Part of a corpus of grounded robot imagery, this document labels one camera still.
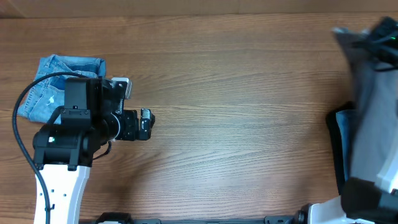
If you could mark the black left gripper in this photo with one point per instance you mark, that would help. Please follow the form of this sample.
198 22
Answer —
131 133

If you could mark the grey cotton shorts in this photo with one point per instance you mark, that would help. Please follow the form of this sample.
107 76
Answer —
375 98

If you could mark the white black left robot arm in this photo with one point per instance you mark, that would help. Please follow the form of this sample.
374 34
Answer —
93 115

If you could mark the light blue garment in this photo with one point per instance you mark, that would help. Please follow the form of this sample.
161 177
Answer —
345 121

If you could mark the folded blue denim shorts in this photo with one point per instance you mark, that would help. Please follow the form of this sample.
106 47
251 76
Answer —
46 96

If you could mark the black garment pile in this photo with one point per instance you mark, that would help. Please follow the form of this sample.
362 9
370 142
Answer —
335 139

